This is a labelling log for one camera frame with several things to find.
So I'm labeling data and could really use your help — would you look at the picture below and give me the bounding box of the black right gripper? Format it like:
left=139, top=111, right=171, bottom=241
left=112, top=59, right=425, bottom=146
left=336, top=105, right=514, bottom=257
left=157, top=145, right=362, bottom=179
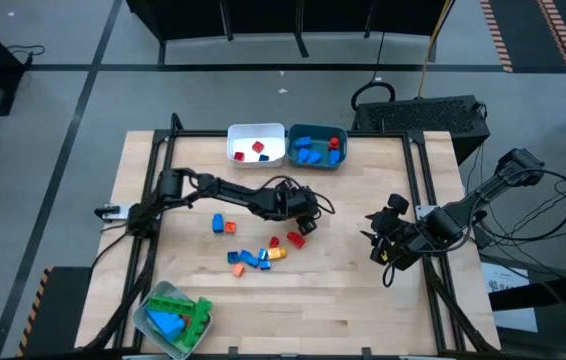
left=359, top=208, right=435, bottom=272

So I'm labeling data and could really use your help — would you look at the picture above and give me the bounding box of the large green building block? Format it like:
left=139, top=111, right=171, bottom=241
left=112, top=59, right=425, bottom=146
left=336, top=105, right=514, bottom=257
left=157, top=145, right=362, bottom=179
left=176, top=296, right=213, bottom=354
left=146, top=295, right=197, bottom=318

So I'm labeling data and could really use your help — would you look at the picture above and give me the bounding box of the large blue building block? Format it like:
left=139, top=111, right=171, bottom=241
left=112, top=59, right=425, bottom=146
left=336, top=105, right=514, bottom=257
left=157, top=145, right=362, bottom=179
left=145, top=308, right=186, bottom=343

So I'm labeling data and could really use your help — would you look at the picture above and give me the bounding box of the teal plastic bin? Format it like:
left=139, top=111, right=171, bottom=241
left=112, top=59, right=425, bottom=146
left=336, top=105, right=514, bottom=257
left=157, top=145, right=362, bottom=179
left=286, top=123, right=349, bottom=170

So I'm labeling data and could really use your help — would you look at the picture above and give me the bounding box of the white plastic bin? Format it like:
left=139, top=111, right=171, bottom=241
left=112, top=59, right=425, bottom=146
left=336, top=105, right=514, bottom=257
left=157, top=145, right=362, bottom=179
left=226, top=123, right=288, bottom=170

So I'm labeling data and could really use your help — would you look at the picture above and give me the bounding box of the black perforated computer tower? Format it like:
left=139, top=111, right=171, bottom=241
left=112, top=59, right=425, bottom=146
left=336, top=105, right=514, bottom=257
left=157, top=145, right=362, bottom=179
left=351, top=94, right=492, bottom=165

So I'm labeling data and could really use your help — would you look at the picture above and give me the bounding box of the grey plastic bin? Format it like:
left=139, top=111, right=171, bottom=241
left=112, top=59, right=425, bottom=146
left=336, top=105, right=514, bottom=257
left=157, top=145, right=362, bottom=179
left=132, top=280, right=214, bottom=360

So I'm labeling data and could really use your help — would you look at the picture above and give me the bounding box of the white printed paper sheet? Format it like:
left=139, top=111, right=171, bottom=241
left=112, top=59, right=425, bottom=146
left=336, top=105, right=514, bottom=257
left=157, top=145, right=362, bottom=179
left=481, top=261, right=540, bottom=334

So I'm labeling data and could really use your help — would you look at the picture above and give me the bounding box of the black table leg bar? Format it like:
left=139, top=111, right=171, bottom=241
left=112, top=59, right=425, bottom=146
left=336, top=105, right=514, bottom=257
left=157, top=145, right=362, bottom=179
left=487, top=269, right=566, bottom=312

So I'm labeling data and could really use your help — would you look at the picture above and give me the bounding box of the black partition panel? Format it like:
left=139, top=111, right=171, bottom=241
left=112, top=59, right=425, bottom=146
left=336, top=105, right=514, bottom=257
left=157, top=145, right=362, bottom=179
left=125, top=0, right=457, bottom=64

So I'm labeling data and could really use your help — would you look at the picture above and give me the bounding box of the black mat with striped edges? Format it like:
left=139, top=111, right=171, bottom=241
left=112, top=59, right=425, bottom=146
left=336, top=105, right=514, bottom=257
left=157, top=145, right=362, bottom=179
left=15, top=265, right=95, bottom=359
left=479, top=0, right=566, bottom=75

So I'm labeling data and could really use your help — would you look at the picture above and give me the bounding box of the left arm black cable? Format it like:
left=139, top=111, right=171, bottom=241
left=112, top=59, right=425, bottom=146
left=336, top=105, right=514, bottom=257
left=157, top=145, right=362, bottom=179
left=257, top=174, right=337, bottom=216

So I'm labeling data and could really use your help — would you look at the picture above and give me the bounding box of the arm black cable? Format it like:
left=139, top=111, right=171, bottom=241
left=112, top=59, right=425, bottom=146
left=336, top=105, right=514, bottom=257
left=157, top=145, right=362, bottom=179
left=381, top=262, right=397, bottom=289
left=257, top=174, right=337, bottom=216

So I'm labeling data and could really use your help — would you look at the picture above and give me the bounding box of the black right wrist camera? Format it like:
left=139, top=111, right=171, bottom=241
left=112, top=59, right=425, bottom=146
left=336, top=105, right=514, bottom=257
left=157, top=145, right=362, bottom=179
left=386, top=193, right=411, bottom=217

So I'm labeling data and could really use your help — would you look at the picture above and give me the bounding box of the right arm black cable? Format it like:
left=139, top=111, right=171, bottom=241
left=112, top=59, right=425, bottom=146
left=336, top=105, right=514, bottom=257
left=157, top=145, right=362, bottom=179
left=381, top=262, right=397, bottom=289

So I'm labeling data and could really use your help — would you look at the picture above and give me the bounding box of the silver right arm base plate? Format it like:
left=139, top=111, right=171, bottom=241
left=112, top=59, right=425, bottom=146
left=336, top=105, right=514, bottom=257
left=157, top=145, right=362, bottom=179
left=414, top=204, right=439, bottom=221

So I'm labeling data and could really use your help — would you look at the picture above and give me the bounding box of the black aluminium table frame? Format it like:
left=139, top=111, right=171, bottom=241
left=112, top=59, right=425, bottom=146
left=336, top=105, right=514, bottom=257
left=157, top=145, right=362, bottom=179
left=82, top=112, right=503, bottom=360

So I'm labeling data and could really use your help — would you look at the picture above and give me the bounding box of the black looped floor cable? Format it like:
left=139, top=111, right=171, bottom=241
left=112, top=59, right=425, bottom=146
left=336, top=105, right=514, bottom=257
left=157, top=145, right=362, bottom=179
left=350, top=30, right=397, bottom=114

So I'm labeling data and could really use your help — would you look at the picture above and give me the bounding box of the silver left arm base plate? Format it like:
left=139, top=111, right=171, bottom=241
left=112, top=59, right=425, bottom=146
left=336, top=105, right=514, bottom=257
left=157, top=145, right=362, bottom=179
left=94, top=203, right=135, bottom=223

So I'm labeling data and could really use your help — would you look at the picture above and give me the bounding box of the yellow cable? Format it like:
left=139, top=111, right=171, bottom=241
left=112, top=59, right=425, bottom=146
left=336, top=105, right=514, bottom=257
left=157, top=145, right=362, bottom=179
left=415, top=0, right=453, bottom=100

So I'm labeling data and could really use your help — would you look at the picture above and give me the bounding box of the thin black floor cable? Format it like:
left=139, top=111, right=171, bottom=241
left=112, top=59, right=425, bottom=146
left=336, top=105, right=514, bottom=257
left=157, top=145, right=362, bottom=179
left=6, top=43, right=47, bottom=68

